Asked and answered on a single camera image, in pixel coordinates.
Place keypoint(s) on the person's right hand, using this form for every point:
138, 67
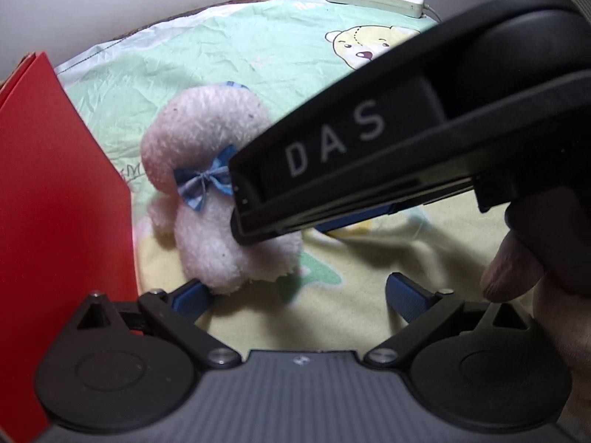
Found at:
508, 272

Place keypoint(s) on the red cardboard box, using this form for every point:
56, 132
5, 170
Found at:
55, 194

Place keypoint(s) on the white plush dog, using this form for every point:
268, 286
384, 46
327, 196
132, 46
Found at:
203, 120

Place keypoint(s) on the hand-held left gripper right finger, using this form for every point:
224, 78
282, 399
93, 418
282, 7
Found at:
406, 297

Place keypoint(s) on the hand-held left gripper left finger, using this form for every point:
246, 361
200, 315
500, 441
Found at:
191, 297

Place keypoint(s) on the bear printed green blanket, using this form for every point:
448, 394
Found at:
184, 69

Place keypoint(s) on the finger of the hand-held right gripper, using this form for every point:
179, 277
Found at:
351, 225

